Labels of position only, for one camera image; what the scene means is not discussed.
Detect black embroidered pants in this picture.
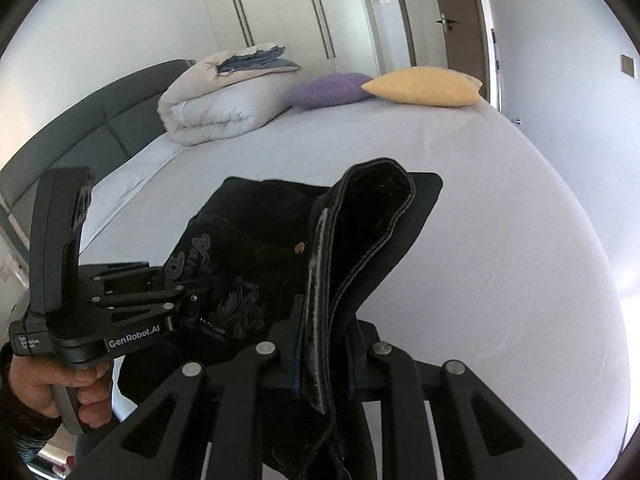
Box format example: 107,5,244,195
117,157,445,480

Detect person's left hand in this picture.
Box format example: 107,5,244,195
6,356,114,430

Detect dark grey upholstered headboard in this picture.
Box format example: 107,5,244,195
1,60,195,263

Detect white bed mattress sheet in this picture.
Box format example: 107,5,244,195
81,100,629,479

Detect folded beige duvet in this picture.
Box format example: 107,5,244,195
157,42,302,145

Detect purple cushion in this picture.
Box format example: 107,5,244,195
284,73,372,110

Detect yellow cushion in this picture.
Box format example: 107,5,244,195
361,66,483,107

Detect brown wooden door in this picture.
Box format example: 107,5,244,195
387,0,494,82

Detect cream wardrobe with black handles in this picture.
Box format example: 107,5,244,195
205,0,380,78

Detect right wall switch plate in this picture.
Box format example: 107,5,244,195
620,54,636,78

